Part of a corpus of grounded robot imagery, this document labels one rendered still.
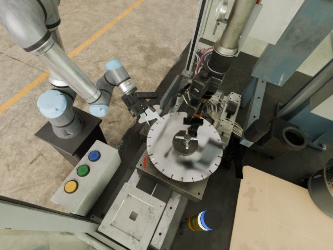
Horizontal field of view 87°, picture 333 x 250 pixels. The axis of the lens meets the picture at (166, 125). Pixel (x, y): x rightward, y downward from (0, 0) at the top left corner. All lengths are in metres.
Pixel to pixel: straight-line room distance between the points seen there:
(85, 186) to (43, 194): 1.10
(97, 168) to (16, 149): 1.44
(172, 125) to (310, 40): 0.54
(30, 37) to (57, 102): 0.33
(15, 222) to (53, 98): 0.64
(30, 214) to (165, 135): 0.53
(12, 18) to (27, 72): 2.14
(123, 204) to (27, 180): 1.34
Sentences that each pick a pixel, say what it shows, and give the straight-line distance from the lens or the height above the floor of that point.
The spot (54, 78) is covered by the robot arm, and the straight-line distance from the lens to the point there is 0.98.
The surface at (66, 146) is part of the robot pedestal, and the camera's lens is 1.06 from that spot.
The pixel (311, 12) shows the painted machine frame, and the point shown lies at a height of 1.44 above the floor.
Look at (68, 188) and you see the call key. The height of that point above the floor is 0.91.
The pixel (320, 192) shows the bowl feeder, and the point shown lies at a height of 0.82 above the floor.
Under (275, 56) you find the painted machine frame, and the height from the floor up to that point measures 1.31.
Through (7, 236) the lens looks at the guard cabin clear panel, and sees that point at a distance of 0.42.
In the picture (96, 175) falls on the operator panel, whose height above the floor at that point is 0.90.
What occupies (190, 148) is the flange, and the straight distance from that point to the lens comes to 0.75.
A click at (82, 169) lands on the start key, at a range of 0.80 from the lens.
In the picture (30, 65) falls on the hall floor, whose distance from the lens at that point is 2.89.
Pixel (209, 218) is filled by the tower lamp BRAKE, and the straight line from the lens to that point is 0.49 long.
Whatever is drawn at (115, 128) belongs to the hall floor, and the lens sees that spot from 1.92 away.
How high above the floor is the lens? 1.62
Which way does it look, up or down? 58 degrees down
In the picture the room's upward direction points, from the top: 10 degrees clockwise
